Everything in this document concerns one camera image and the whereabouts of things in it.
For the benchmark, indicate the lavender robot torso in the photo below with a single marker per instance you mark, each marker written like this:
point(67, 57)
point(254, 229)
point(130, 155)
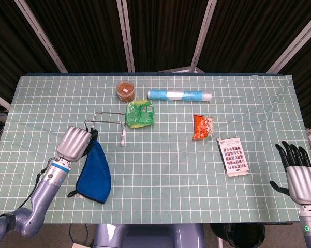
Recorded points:
point(147, 235)

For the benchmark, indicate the plastic bag roll blue label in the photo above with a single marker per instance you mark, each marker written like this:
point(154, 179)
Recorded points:
point(178, 95)

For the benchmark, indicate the black trash bin bag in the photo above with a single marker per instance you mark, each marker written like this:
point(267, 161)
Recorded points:
point(238, 236)

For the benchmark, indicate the clear jar of rubber bands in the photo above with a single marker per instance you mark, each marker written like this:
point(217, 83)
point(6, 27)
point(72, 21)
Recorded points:
point(125, 90)

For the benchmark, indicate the white partition post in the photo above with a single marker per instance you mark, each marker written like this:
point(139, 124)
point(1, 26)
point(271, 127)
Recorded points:
point(41, 36)
point(126, 36)
point(203, 36)
point(295, 44)

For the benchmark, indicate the green sponge pack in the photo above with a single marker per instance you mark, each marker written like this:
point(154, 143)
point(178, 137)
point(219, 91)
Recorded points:
point(139, 115)

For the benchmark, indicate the orange snack packet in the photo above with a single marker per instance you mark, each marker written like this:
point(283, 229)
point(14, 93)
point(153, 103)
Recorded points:
point(201, 127)

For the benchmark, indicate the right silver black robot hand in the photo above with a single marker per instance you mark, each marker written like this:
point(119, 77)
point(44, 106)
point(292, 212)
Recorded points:
point(302, 183)

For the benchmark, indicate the dark pleated partition panel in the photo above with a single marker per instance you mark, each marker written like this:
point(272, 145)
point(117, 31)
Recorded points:
point(165, 33)
point(10, 56)
point(82, 36)
point(248, 33)

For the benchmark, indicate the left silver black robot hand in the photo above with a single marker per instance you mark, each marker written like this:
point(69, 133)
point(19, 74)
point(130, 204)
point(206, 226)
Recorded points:
point(72, 143)

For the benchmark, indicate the left lavender robot arm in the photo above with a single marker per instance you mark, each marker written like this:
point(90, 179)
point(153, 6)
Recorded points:
point(41, 191)

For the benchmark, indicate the dark grey cloth mat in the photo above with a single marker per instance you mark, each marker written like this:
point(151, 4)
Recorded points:
point(95, 175)

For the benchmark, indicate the green checked tablecloth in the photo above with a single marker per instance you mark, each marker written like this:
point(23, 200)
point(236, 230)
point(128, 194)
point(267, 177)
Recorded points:
point(165, 175)

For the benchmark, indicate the right lavender robot arm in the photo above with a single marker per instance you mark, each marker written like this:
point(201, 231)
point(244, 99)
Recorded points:
point(310, 224)

